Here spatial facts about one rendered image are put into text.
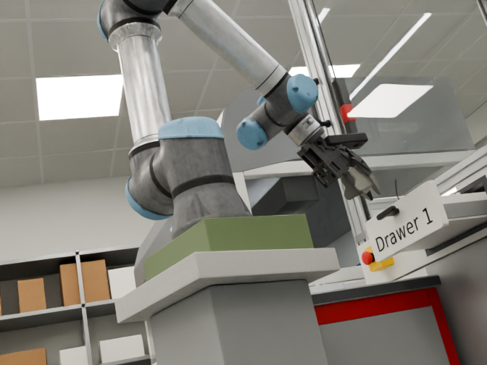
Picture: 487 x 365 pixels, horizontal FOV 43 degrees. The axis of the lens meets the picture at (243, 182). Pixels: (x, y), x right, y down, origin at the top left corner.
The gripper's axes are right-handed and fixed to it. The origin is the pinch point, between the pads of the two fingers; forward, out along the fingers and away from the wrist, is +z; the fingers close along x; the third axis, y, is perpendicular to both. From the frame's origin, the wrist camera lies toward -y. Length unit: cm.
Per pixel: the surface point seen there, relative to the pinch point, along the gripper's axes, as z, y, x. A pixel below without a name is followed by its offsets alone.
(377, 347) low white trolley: 26.6, 23.1, -11.1
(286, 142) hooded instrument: -29, -49, -80
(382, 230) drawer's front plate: 9.0, 0.8, -7.7
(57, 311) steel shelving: -71, 2, -375
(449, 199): 12.2, -3.7, 12.7
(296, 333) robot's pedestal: 2, 54, 29
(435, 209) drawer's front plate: 10.9, 2.2, 13.6
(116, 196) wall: -121, -113, -420
